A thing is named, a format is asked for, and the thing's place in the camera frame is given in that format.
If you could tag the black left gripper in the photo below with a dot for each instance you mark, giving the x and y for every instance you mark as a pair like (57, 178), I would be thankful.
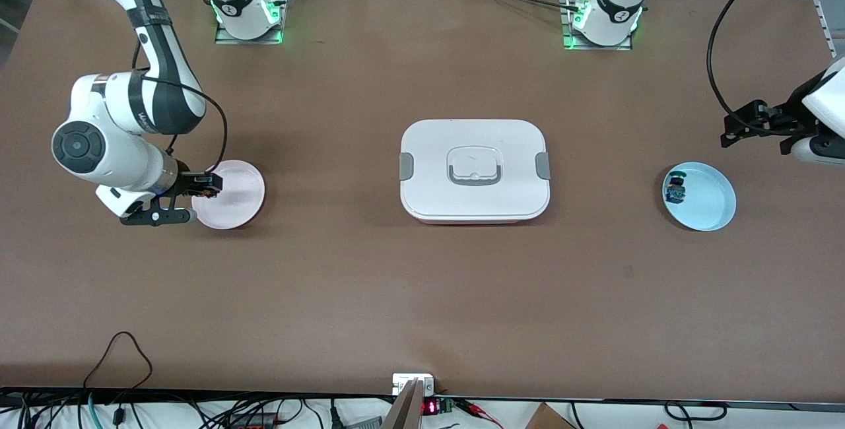
(787, 120)

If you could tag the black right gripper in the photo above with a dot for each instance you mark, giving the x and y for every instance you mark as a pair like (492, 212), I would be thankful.
(185, 184)

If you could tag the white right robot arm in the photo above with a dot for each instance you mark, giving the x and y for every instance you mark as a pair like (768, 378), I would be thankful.
(132, 158)

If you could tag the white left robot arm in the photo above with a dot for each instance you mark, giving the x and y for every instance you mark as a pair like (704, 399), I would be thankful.
(614, 13)

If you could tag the white lunch box grey clips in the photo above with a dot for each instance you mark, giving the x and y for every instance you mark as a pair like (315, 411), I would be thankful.
(436, 185)

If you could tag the pink round plate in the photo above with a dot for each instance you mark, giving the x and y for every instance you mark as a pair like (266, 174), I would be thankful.
(237, 208)

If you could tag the light blue round plate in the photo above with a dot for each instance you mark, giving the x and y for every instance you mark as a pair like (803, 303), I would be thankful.
(709, 198)

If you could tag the perforated metal strip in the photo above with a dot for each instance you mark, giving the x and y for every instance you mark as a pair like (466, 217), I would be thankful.
(824, 26)

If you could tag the aluminium profile bar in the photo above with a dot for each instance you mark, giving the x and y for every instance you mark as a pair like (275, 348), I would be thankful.
(406, 409)

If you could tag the red digit display module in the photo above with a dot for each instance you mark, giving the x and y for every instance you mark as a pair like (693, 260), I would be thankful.
(430, 407)

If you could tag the red clip lead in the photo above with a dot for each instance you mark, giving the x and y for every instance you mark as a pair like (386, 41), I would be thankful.
(472, 406)

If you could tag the brown cardboard piece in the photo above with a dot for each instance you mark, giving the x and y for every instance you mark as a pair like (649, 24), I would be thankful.
(548, 419)

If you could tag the green blue push button switch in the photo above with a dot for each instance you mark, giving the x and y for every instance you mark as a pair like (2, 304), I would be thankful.
(676, 191)

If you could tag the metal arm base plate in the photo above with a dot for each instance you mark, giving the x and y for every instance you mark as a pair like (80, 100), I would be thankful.
(597, 48)
(282, 20)

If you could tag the small silver bracket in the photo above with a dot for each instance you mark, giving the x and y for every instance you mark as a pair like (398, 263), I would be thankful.
(399, 381)

